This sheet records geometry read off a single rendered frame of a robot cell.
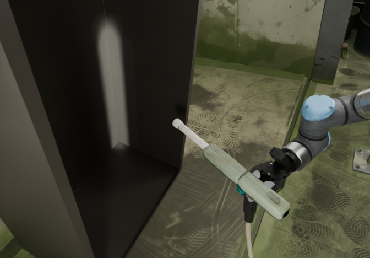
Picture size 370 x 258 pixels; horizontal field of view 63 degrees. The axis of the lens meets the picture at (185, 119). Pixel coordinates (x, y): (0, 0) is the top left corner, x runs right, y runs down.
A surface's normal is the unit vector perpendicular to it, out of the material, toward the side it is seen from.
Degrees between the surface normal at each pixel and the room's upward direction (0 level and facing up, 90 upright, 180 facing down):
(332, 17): 90
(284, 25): 90
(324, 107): 5
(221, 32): 90
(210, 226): 0
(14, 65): 102
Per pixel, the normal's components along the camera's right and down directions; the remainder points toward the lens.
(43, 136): 0.89, 0.37
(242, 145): -0.11, -0.76
